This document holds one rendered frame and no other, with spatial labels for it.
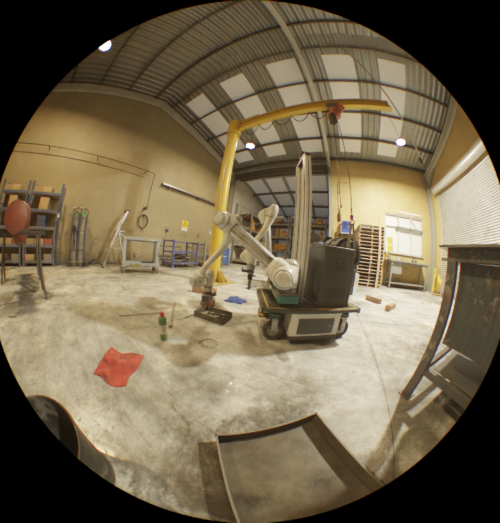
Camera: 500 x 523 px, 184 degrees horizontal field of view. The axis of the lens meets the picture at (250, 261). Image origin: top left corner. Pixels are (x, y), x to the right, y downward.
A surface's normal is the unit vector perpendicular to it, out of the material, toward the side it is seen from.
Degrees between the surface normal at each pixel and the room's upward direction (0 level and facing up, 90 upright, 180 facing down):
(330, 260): 90
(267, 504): 0
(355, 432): 0
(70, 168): 90
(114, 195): 90
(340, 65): 167
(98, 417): 0
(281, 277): 94
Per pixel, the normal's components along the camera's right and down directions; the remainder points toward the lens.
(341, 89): -0.20, 0.97
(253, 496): 0.10, -0.99
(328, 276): 0.01, 0.05
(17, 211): 0.98, 0.11
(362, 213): -0.48, 0.00
